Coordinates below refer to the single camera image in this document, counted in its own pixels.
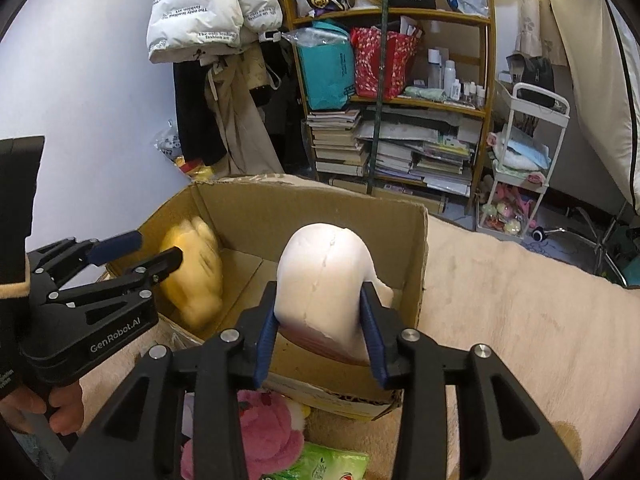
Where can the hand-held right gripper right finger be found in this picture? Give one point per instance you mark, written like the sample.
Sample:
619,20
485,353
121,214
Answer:
375,345

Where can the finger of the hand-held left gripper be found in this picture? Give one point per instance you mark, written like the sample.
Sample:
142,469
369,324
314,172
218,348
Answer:
160,265
117,246

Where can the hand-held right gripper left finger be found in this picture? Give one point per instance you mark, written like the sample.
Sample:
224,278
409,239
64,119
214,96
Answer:
265,345

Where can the yellow plush toy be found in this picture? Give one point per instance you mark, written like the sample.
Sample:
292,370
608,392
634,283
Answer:
195,270

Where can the pink plush toy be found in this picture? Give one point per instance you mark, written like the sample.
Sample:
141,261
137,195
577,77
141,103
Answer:
265,435

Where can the white plush toy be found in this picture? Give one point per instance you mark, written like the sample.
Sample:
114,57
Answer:
320,270

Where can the green tissue pack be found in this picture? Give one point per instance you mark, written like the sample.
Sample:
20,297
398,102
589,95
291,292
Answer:
325,462

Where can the cardboard box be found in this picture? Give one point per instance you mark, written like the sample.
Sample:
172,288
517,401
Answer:
320,210

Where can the person's left hand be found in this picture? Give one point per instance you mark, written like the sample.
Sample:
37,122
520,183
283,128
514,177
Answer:
62,402

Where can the clear snack bag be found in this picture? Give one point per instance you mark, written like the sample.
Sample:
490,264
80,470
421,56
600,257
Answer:
172,147

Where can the beige patterned blanket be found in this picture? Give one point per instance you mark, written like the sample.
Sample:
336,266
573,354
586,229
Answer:
500,310

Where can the black coat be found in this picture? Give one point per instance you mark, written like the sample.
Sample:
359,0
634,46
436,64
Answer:
197,110

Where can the pile of books and papers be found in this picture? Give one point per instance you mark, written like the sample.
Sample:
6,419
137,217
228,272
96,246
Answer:
430,155

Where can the stack of books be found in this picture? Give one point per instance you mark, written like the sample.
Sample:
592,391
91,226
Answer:
335,145

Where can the white puffer jacket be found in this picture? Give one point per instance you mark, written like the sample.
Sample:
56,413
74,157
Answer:
200,10

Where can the teal bag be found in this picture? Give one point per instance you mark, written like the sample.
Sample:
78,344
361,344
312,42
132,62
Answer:
325,70

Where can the group of white bottles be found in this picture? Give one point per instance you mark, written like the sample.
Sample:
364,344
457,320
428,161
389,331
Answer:
450,80

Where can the red patterned bag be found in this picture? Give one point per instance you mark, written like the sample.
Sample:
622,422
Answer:
380,65

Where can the green pole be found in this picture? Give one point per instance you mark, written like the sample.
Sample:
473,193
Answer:
382,60

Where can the white rolling cart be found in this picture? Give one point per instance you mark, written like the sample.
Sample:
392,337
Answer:
562,125

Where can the wooden shelf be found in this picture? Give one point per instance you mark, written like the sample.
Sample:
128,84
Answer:
487,60

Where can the black bag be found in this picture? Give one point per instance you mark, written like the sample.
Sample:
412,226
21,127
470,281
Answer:
537,75

